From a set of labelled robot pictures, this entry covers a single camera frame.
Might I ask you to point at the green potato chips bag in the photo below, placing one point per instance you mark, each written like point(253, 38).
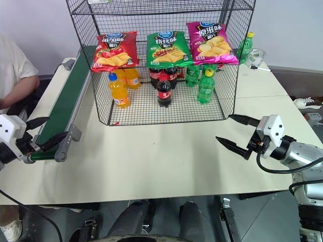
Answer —
point(167, 50)

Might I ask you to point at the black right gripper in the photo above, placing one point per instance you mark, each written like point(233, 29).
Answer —
point(256, 142)

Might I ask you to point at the purple potato chips bag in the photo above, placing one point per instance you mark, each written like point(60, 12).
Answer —
point(212, 43)

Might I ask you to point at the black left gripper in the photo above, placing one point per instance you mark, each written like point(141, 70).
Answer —
point(24, 143)

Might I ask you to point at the cola bottle red label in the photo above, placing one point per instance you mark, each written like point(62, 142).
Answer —
point(164, 92)
point(172, 76)
point(153, 76)

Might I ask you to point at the white worn sneaker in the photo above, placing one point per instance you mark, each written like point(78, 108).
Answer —
point(10, 224)

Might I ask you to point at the orange soda bottle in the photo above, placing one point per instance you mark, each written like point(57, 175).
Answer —
point(121, 74)
point(133, 79)
point(118, 93)

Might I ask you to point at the green conveyor belt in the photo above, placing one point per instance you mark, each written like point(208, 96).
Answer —
point(65, 100)

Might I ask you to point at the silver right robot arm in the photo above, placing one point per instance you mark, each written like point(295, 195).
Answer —
point(302, 156)

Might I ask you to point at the red potato chips bag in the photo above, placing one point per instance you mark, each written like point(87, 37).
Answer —
point(114, 51)

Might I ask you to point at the person in white shirt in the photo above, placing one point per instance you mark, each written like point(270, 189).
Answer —
point(12, 63)

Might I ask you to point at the clear plastic container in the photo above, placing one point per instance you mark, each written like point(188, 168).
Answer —
point(258, 56)

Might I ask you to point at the green soda bottle yellow cap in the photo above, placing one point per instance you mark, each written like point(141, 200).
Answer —
point(205, 88)
point(245, 48)

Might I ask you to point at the black table frame bracket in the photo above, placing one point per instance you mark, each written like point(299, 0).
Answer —
point(229, 219)

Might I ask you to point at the grey box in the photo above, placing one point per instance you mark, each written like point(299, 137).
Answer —
point(314, 118)

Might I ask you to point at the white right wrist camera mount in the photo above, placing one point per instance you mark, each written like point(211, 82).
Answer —
point(273, 128)

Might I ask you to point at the white marker pen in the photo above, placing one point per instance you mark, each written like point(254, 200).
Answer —
point(261, 68)

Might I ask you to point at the bare person forearm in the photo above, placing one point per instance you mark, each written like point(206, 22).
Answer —
point(21, 89)

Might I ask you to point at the dark rounded shape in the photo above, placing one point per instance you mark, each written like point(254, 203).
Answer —
point(131, 216)
point(192, 220)

